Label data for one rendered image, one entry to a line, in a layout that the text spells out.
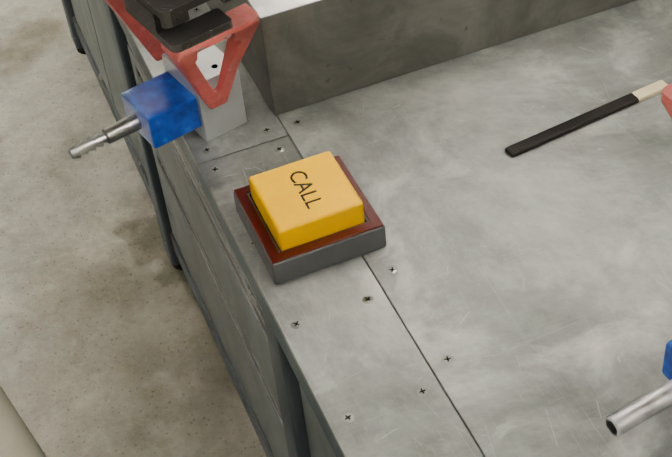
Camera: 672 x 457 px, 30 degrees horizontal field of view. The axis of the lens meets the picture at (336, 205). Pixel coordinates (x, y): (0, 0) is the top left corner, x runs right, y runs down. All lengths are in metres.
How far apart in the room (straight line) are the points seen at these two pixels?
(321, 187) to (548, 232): 0.15
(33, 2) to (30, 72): 0.24
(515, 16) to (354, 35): 0.14
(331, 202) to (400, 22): 0.19
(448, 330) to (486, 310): 0.03
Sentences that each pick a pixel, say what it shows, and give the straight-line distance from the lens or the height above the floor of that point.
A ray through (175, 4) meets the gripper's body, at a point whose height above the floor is 0.94.
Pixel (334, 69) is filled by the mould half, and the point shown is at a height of 0.83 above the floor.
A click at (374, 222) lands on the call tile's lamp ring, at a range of 0.82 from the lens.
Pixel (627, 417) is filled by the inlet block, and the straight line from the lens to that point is 0.71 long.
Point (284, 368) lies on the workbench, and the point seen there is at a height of 0.47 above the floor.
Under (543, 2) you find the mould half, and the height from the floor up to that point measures 0.83.
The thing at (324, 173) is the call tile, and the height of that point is 0.84.
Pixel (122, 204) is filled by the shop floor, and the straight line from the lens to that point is 2.11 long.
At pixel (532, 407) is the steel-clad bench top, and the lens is 0.75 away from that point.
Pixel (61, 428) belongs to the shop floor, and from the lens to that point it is 1.82.
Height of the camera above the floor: 1.39
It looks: 43 degrees down
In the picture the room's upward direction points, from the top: 6 degrees counter-clockwise
